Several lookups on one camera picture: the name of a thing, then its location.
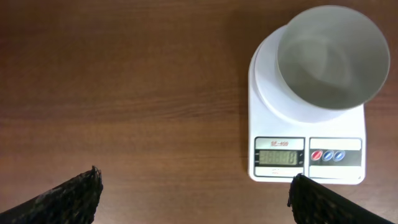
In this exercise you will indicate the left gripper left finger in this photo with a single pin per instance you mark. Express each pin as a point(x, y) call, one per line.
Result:
point(74, 201)

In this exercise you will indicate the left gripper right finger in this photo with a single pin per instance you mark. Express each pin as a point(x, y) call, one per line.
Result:
point(312, 203)

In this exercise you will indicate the white digital kitchen scale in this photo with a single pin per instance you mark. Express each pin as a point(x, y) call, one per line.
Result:
point(289, 137)

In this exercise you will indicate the white round bowl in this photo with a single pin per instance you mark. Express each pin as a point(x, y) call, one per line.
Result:
point(333, 57)

